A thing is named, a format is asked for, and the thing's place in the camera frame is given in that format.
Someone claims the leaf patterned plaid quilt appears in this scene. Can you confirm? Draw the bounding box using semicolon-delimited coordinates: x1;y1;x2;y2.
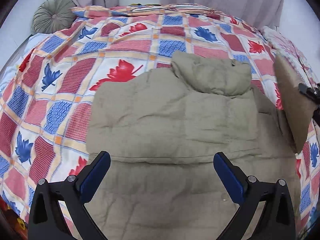
0;3;320;235

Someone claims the pink checked blanket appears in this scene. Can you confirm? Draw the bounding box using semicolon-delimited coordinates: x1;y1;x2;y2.
260;26;319;87

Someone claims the round green pleated cushion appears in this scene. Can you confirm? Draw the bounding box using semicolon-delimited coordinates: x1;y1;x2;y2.
31;0;76;34

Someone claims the olive green puffer jacket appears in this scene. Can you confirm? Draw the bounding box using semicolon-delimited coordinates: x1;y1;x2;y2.
86;52;317;239

